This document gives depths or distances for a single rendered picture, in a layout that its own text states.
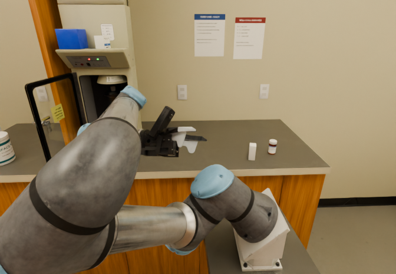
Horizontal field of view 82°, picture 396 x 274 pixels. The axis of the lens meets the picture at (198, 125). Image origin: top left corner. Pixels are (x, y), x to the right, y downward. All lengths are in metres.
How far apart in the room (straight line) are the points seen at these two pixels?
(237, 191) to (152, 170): 0.63
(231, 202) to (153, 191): 0.71
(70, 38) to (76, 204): 1.05
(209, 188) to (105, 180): 0.36
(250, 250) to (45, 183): 0.58
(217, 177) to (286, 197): 0.84
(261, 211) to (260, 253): 0.12
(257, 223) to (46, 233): 0.53
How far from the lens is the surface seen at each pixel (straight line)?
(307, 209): 1.54
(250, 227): 0.71
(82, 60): 1.31
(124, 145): 0.34
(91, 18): 1.36
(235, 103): 1.82
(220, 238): 0.87
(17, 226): 0.36
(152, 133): 0.74
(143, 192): 1.31
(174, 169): 1.18
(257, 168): 1.23
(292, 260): 0.86
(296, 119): 2.03
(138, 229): 0.48
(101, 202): 0.31
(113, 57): 1.25
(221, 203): 0.65
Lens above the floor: 1.59
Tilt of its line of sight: 23 degrees down
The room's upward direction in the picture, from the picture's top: straight up
